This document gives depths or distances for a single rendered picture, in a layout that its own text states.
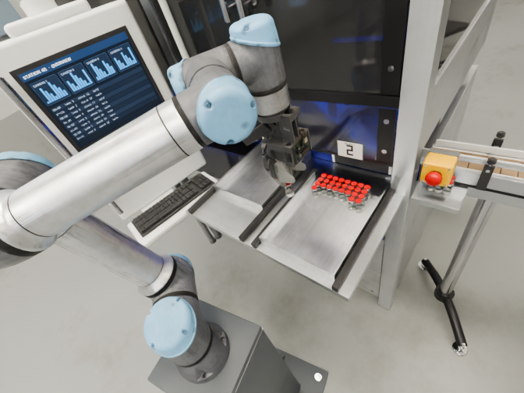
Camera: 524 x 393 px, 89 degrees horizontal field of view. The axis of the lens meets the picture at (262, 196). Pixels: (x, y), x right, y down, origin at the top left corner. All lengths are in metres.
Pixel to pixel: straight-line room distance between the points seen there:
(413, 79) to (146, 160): 0.62
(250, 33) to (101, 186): 0.31
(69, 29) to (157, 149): 0.89
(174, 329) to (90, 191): 0.40
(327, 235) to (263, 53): 0.57
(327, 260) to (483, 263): 1.30
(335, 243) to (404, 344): 0.92
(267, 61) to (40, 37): 0.86
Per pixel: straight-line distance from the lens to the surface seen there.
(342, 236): 0.85
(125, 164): 0.37
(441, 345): 1.70
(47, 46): 1.20
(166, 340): 0.69
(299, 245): 0.84
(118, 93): 1.24
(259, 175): 1.12
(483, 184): 1.01
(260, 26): 0.47
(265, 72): 0.49
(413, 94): 0.77
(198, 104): 0.34
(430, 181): 0.86
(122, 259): 0.67
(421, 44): 0.73
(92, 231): 0.64
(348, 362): 1.61
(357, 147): 0.91
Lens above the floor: 1.57
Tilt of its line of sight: 42 degrees down
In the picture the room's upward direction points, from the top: 19 degrees counter-clockwise
